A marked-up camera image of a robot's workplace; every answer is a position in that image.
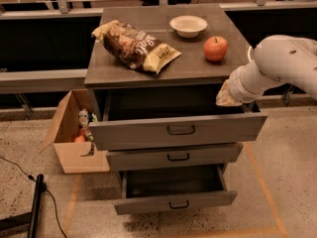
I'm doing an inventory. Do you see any white bottle in box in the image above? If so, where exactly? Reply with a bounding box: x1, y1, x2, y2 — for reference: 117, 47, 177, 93
78, 109, 89, 128

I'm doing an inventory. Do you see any grey drawer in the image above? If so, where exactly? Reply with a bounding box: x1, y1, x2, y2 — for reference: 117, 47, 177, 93
90, 92, 266, 151
106, 143, 243, 171
114, 165, 237, 215

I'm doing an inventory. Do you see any cardboard box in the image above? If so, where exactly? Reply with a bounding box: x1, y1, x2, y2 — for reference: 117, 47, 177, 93
41, 89, 110, 174

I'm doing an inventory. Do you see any grey middle drawer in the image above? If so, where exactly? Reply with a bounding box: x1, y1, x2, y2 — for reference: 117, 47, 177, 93
106, 143, 243, 171

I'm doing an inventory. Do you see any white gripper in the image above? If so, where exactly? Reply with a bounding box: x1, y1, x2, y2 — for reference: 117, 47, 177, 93
216, 65, 264, 107

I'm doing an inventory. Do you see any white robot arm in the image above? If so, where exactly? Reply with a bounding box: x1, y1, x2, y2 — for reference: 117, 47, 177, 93
216, 35, 317, 106

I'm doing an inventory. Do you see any grey bottom drawer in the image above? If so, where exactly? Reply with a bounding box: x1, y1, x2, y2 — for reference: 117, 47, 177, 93
114, 165, 237, 215

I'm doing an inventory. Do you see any red apple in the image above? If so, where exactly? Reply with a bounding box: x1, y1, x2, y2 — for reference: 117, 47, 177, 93
203, 36, 228, 61

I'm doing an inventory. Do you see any white bowl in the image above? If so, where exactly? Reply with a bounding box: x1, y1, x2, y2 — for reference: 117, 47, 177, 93
169, 16, 207, 38

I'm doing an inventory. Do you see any orange fruit in box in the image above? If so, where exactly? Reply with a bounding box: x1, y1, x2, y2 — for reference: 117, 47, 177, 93
74, 136, 86, 143

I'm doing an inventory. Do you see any black cable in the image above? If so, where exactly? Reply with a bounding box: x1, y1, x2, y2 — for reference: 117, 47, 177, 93
0, 156, 68, 238

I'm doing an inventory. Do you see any black stand leg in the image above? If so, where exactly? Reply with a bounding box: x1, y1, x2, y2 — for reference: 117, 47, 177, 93
0, 174, 46, 238

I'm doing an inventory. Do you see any brown chip bag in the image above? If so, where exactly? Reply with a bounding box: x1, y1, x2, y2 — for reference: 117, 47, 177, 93
92, 20, 181, 74

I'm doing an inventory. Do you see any grey top drawer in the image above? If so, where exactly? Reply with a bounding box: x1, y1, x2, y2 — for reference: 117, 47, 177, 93
90, 92, 266, 151

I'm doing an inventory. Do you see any grey drawer cabinet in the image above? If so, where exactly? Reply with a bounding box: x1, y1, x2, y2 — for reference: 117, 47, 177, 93
83, 4, 257, 183

